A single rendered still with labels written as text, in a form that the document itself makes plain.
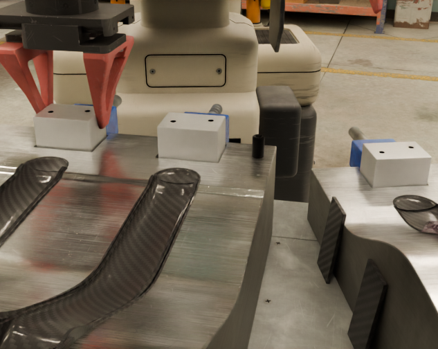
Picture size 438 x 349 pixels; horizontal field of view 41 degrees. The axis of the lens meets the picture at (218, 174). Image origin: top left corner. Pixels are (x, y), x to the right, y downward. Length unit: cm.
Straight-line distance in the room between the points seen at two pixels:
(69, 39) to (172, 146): 11
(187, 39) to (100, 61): 44
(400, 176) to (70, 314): 33
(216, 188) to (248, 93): 49
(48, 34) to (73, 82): 72
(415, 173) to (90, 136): 28
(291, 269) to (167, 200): 13
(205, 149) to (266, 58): 71
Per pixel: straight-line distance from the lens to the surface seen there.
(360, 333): 43
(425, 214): 51
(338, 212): 47
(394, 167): 53
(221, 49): 89
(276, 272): 50
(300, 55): 119
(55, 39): 48
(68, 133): 51
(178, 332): 26
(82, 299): 33
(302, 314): 46
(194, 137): 47
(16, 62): 51
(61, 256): 38
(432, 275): 35
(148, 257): 38
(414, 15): 555
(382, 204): 51
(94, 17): 47
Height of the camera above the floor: 109
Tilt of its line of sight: 26 degrees down
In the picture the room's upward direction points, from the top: straight up
